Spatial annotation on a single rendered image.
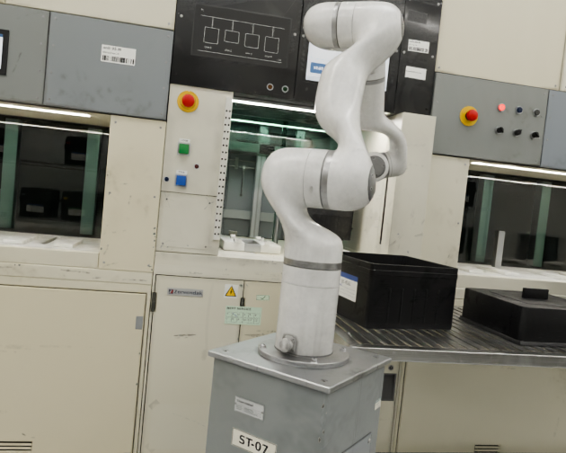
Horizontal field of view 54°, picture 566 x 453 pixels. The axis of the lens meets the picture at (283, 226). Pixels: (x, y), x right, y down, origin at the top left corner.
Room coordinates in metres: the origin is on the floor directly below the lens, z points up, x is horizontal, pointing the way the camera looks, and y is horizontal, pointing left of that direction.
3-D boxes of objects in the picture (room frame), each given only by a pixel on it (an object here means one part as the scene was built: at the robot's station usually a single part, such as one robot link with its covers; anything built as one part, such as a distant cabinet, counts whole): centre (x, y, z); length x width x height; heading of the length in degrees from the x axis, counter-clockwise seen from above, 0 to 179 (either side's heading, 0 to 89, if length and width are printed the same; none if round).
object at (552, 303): (1.58, -0.74, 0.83); 0.29 x 0.29 x 0.13; 14
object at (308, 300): (1.13, -0.07, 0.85); 0.19 x 0.19 x 0.18
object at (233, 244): (2.10, 0.12, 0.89); 0.22 x 0.21 x 0.04; 12
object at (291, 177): (1.14, -0.04, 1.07); 0.19 x 0.12 x 0.24; 71
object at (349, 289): (1.60, -0.32, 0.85); 0.28 x 0.28 x 0.17; 20
